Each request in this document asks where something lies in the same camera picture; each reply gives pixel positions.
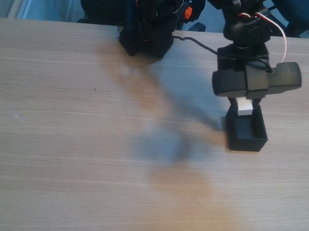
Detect white cube block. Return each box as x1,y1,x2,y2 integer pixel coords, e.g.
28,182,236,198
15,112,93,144
235,97,255,117

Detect black open box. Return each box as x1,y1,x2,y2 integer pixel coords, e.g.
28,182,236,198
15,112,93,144
222,101,272,154

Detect orange clamp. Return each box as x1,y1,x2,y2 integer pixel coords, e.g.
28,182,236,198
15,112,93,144
183,6,194,20

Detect blue office chair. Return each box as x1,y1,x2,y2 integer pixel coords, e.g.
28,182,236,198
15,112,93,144
264,0,309,39

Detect black oval camera box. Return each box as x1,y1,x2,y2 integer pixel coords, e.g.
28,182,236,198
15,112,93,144
210,55,304,104

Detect white red servo cable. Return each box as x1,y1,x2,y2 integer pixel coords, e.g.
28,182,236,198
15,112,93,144
234,9,292,64

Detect black camera cable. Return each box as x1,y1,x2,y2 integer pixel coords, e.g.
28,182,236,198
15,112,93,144
170,35,276,73

